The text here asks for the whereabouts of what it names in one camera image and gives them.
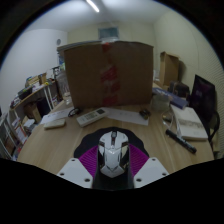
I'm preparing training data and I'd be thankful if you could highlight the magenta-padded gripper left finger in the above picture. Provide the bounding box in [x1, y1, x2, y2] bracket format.
[56, 143, 101, 190]

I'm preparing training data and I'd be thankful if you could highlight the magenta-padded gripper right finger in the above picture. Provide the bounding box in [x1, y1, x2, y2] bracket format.
[127, 143, 171, 190]

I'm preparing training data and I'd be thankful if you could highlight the white and black computer mouse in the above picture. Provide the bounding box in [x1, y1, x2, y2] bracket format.
[97, 129, 131, 179]

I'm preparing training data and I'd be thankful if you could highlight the white paper sheet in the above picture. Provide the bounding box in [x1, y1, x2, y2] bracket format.
[102, 106, 150, 127]
[39, 106, 75, 125]

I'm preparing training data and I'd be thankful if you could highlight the small black clip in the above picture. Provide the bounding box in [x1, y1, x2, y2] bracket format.
[138, 108, 152, 121]

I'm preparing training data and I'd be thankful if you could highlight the clear plastic container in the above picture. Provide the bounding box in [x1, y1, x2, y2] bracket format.
[151, 93, 171, 113]

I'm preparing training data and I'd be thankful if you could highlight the white open book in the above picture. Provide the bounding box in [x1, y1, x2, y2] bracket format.
[170, 104, 210, 142]

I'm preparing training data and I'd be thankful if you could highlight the blue book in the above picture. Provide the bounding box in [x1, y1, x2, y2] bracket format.
[151, 86, 190, 110]

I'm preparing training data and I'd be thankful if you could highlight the black bag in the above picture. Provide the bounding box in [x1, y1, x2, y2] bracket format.
[169, 80, 191, 100]

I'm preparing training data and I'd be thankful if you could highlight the large red-taped cardboard box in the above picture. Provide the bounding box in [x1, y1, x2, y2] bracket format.
[63, 40, 155, 109]

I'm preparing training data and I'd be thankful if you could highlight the blue and white display cabinet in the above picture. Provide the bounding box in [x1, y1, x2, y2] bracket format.
[55, 42, 72, 101]

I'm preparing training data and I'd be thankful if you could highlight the black office chair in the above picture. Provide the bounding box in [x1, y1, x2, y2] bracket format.
[188, 74, 222, 158]

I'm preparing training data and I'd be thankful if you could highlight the tall open cardboard box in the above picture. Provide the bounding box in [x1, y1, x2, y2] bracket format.
[158, 50, 180, 89]

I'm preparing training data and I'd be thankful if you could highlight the grey window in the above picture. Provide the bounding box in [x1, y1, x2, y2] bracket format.
[97, 26, 120, 41]

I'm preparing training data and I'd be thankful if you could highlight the ceiling tube light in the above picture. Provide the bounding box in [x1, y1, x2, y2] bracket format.
[85, 0, 101, 14]

